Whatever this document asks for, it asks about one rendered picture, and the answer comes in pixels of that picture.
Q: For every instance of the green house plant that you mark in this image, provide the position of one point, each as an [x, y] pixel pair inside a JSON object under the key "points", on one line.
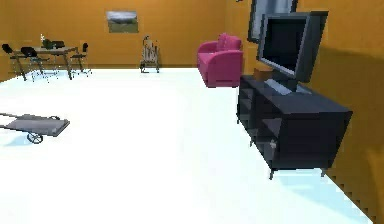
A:
{"points": [[46, 42]]}

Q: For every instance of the pink armchair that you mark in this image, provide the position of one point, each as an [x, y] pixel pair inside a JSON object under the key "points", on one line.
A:
{"points": [[223, 65]]}

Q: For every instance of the pink cushion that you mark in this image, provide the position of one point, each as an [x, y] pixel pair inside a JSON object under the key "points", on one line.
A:
{"points": [[228, 42]]}

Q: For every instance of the beige folding rack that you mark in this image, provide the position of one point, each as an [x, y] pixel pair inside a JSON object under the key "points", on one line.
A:
{"points": [[150, 55]]}

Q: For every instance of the grey framed window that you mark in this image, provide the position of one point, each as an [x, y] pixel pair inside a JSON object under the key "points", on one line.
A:
{"points": [[266, 10]]}

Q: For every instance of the framed landscape picture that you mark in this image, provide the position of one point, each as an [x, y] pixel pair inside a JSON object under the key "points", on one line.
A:
{"points": [[122, 21]]}

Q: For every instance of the black chair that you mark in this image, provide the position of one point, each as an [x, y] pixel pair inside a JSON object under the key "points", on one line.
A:
{"points": [[82, 53], [8, 50], [31, 53]]}

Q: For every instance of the grey wheeled low table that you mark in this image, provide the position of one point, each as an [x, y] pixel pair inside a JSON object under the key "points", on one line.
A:
{"points": [[36, 125]]}

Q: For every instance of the black television set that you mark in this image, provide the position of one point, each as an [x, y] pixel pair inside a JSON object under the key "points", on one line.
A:
{"points": [[286, 46]]}

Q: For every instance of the brown dining table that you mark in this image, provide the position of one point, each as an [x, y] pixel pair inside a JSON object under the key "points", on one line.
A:
{"points": [[53, 51]]}

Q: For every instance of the black television stand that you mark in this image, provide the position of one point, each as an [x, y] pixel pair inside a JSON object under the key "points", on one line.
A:
{"points": [[300, 123]]}

